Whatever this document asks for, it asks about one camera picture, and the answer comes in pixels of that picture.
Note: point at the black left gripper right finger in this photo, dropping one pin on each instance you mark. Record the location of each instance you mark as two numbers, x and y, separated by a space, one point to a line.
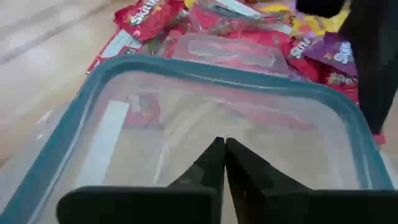
295 208

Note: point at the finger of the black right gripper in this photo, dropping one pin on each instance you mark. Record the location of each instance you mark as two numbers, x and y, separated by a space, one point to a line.
320 7
373 62

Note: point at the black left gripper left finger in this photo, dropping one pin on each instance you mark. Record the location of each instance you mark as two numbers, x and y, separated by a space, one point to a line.
140 205

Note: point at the yellow candy pack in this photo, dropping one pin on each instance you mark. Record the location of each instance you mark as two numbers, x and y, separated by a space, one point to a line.
329 23
273 7

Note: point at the clear container with yellow candies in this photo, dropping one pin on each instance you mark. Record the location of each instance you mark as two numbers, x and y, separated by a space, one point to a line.
66 133

